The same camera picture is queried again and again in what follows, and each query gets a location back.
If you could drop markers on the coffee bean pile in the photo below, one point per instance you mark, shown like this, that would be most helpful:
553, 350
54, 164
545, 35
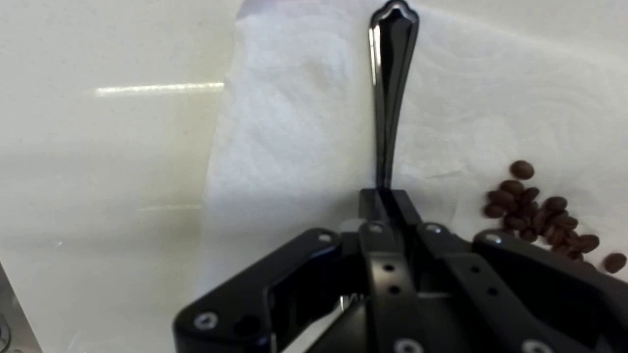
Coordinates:
537, 217

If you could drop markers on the silver metal spoon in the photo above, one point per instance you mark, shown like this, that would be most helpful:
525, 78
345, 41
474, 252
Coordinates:
392, 80

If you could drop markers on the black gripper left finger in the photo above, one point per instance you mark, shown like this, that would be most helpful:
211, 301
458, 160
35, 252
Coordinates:
394, 288

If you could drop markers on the single stray coffee bean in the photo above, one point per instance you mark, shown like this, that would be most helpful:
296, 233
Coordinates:
615, 262
521, 170

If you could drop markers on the white paper napkin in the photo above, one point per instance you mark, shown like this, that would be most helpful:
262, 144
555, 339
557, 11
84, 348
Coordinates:
296, 131

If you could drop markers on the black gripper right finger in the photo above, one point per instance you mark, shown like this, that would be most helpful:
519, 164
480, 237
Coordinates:
498, 288

